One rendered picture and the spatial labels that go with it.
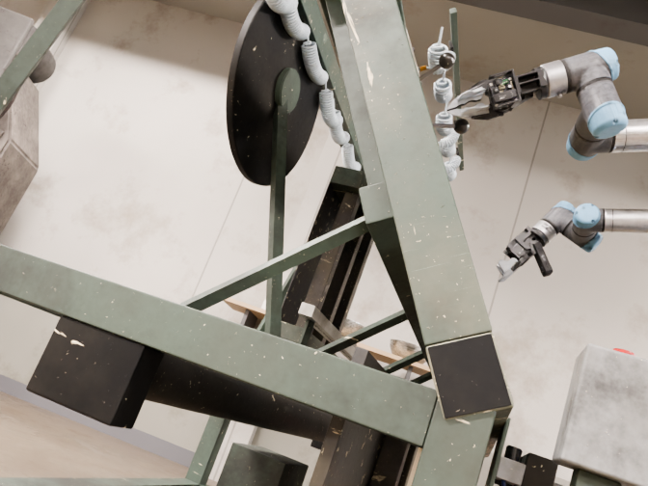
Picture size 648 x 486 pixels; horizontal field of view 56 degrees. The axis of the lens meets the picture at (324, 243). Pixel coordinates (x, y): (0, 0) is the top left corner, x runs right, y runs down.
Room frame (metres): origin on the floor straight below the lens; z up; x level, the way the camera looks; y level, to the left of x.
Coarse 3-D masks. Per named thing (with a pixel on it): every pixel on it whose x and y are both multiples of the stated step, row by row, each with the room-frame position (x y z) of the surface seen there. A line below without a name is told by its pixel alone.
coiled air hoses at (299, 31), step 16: (272, 0) 1.81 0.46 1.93; (288, 0) 1.87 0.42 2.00; (288, 16) 1.95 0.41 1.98; (288, 32) 2.03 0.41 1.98; (304, 32) 2.05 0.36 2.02; (304, 48) 2.19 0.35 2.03; (304, 64) 2.27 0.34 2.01; (320, 80) 2.35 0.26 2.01; (320, 96) 2.50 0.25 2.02; (336, 112) 2.68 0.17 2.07; (336, 128) 2.70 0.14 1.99; (352, 160) 3.01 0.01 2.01
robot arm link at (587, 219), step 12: (588, 204) 1.70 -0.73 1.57; (576, 216) 1.72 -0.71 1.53; (588, 216) 1.70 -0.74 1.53; (600, 216) 1.70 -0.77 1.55; (612, 216) 1.69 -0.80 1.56; (624, 216) 1.68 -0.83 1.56; (636, 216) 1.66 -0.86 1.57; (576, 228) 1.77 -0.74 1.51; (588, 228) 1.72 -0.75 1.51; (600, 228) 1.72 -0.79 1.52; (612, 228) 1.70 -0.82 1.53; (624, 228) 1.69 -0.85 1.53; (636, 228) 1.67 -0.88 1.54
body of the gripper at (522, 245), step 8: (528, 232) 1.90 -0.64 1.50; (536, 232) 1.88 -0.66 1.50; (512, 240) 1.89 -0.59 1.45; (520, 240) 1.89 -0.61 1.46; (528, 240) 1.91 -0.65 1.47; (536, 240) 1.90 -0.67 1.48; (544, 240) 1.88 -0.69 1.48; (512, 248) 1.89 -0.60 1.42; (520, 248) 1.89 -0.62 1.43; (528, 248) 1.88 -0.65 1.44; (512, 256) 1.94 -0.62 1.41; (520, 256) 1.89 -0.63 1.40
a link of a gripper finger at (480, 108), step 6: (468, 108) 1.18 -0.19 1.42; (474, 108) 1.18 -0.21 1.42; (480, 108) 1.19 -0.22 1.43; (486, 108) 1.20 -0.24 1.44; (450, 114) 1.23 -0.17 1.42; (456, 114) 1.23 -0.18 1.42; (462, 114) 1.22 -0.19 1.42; (468, 114) 1.22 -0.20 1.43; (474, 114) 1.22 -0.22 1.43; (480, 114) 1.21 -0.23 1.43
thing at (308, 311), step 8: (304, 304) 1.99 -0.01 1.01; (304, 312) 1.99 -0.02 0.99; (312, 312) 1.98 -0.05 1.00; (320, 312) 2.05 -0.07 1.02; (312, 320) 2.04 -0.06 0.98; (320, 320) 2.08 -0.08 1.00; (328, 320) 2.16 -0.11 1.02; (320, 328) 2.15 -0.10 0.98; (328, 328) 2.19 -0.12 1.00; (336, 328) 2.28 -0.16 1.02; (328, 336) 2.27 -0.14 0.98; (336, 336) 2.31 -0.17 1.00; (344, 352) 2.58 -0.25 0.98; (352, 352) 2.62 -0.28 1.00
